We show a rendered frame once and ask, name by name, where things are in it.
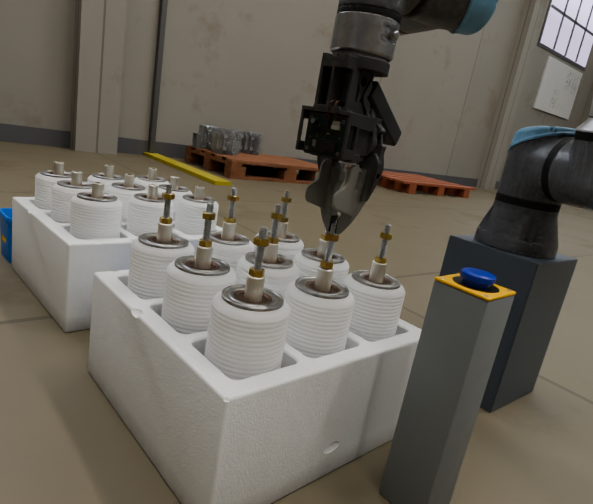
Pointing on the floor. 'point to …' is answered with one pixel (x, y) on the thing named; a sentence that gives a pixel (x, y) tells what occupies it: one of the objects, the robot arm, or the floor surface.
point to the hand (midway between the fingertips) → (338, 222)
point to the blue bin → (6, 232)
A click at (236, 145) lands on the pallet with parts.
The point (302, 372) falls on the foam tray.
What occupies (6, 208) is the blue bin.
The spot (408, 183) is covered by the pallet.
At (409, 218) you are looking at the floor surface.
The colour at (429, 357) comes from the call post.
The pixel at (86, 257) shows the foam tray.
